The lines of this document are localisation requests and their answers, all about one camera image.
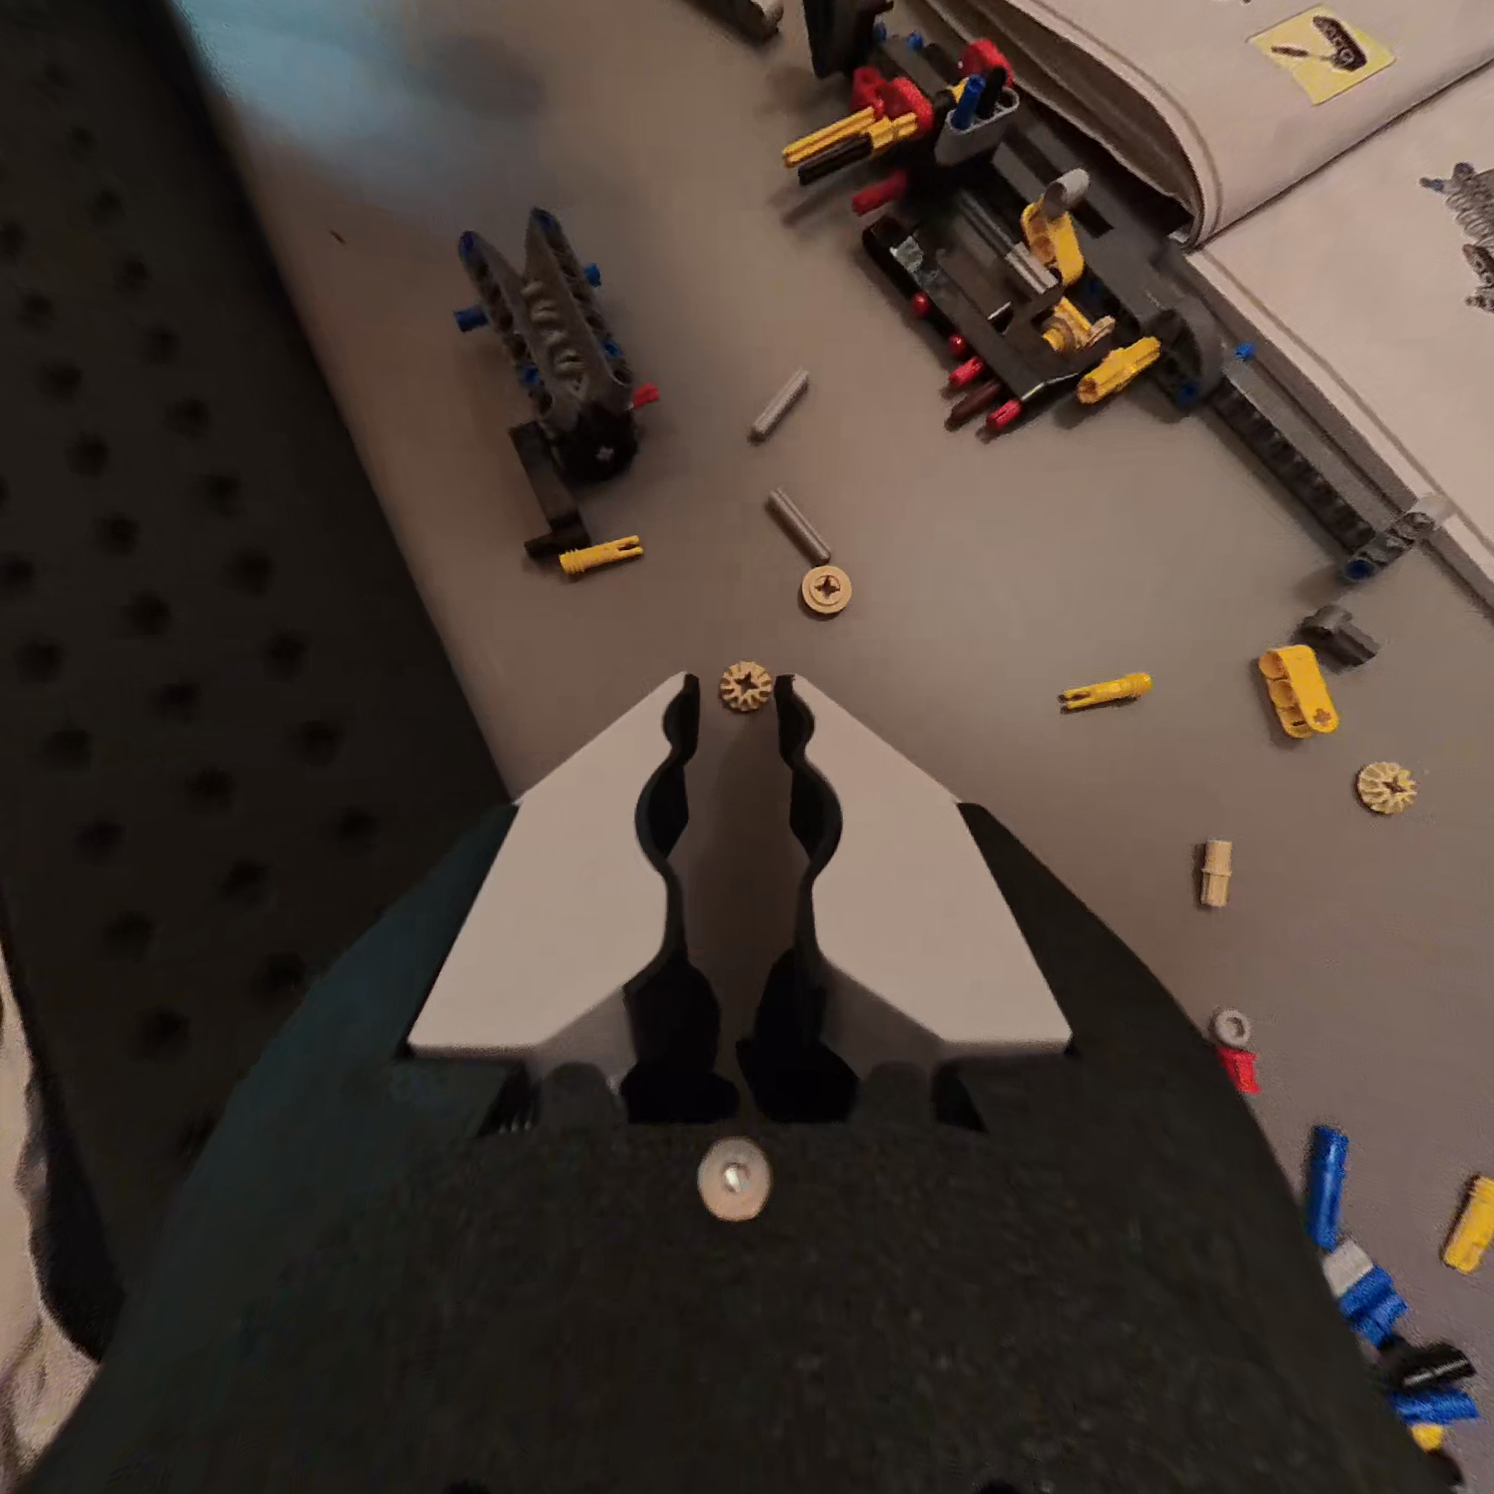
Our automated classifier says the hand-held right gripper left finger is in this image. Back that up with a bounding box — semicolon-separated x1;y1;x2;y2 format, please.
406;671;705;1077

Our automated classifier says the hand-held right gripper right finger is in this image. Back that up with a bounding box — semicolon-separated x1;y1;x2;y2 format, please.
773;675;1073;1083

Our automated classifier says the grey lego axle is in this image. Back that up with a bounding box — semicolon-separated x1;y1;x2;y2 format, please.
747;369;812;443
766;490;834;568

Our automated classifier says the yellow lego connector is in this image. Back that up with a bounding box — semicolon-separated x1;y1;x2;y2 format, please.
1257;644;1342;740

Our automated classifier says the dark grey lego connector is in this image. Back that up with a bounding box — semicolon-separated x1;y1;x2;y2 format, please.
1300;605;1383;669

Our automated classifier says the pile of small lego pins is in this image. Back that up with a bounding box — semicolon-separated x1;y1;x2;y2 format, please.
1209;1007;1494;1455

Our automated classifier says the lego engine subassembly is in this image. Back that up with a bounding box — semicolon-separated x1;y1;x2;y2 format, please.
452;206;664;562

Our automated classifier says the lego chassis assembly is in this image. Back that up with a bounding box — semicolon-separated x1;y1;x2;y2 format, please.
690;0;1461;586

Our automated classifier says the lego instruction booklet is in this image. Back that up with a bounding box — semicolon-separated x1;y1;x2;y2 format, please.
921;0;1494;608

